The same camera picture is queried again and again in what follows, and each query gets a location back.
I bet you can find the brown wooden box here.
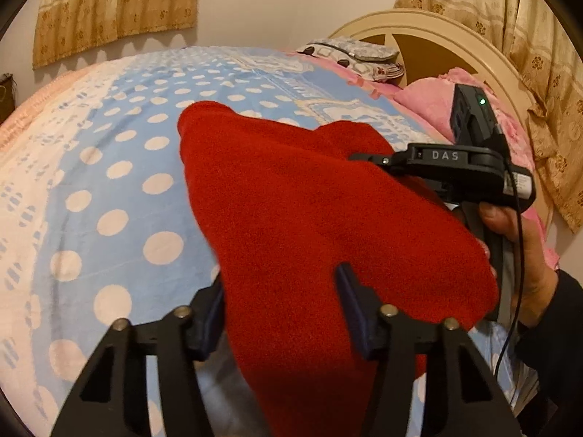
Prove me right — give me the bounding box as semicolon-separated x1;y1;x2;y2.
0;72;15;121

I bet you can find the red knitted sweater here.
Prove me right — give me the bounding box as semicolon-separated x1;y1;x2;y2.
177;100;500;437

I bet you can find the long beige patterned curtain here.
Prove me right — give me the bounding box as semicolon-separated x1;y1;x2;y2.
393;0;583;234

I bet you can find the cream bed headboard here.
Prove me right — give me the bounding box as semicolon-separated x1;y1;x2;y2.
327;9;555;240

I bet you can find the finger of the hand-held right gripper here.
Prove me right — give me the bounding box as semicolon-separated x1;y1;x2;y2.
348;152;396;168

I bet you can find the short beige patterned curtain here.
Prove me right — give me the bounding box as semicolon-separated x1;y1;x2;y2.
32;0;202;71

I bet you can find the blue dotted blanket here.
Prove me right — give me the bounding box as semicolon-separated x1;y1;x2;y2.
0;46;562;437

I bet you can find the person's right forearm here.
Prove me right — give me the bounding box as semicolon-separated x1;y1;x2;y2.
514;268;583;437

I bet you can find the grey patterned pillow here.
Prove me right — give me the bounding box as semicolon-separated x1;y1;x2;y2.
296;38;406;84

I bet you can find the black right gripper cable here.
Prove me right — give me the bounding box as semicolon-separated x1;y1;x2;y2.
493;121;525;373

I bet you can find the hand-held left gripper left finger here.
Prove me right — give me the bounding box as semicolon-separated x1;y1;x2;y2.
50;277;227;437

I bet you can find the person's right hand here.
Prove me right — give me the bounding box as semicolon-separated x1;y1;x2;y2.
476;202;560;329

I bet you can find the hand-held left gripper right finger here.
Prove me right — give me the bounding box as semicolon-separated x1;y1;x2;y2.
334;263;522;437

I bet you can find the pink pillow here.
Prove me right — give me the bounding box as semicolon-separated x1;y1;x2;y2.
394;67;560;270

